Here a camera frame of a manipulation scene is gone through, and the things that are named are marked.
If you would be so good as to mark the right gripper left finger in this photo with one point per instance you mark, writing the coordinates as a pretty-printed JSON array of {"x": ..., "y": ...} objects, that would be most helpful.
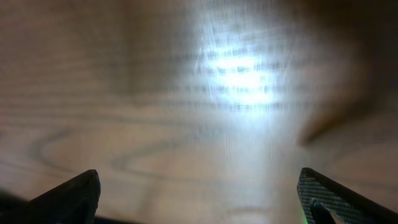
[{"x": 74, "y": 201}]

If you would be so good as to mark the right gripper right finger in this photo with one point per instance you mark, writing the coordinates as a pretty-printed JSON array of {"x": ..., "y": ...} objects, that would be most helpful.
[{"x": 322, "y": 199}]

